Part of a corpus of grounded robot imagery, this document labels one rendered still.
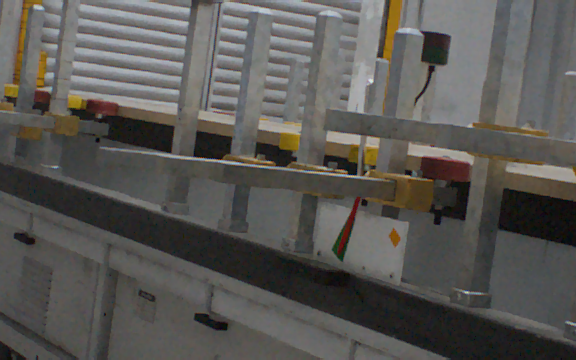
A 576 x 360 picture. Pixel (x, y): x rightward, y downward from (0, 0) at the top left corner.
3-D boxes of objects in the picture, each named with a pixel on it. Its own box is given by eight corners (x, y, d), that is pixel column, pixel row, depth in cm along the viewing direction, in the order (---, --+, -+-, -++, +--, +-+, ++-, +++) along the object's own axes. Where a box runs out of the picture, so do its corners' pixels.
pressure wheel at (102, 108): (90, 140, 357) (95, 97, 357) (117, 145, 355) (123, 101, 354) (76, 140, 349) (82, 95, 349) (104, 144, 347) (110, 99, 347)
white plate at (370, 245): (396, 285, 213) (405, 222, 213) (310, 258, 235) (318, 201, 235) (399, 285, 213) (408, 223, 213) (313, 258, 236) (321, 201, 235)
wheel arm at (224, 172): (221, 188, 200) (225, 160, 200) (211, 186, 203) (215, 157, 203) (454, 211, 223) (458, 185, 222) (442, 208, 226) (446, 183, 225)
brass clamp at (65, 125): (56, 134, 341) (59, 114, 341) (37, 130, 352) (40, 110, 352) (79, 137, 344) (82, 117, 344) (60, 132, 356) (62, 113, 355)
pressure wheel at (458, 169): (431, 226, 218) (441, 155, 217) (403, 219, 225) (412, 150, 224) (470, 229, 222) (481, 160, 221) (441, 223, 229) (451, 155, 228)
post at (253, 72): (225, 254, 263) (258, 7, 261) (217, 251, 266) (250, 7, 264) (241, 255, 265) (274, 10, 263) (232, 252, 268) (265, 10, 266)
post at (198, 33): (169, 213, 285) (197, -1, 282) (159, 210, 289) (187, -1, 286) (188, 215, 287) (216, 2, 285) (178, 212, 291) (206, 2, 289)
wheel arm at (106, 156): (101, 169, 244) (104, 146, 244) (94, 167, 247) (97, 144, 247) (306, 190, 267) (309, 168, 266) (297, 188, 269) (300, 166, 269)
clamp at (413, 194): (404, 209, 213) (409, 177, 213) (357, 198, 225) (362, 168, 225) (433, 212, 216) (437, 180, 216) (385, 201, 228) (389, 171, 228)
